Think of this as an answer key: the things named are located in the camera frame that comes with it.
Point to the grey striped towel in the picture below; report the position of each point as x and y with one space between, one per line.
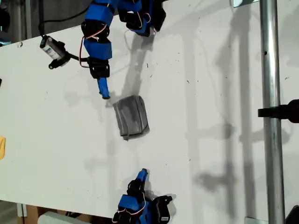
130 116

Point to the grey metal pole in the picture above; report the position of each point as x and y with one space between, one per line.
28 18

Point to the white box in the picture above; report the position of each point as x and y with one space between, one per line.
53 219

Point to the black round object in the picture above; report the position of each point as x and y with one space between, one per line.
4 19

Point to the yellow object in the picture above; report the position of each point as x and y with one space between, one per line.
2 148

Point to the black clamp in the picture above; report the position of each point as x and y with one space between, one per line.
280 112

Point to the large black object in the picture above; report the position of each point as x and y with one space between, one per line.
293 215

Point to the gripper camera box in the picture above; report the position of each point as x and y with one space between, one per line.
163 210
50 47

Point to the camera black stalk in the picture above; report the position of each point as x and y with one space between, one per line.
58 63

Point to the brown wooden table frame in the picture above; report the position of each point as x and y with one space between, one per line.
32 214

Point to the metal bracket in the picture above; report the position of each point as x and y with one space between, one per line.
238 2

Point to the steel post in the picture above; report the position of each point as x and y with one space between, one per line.
271 70

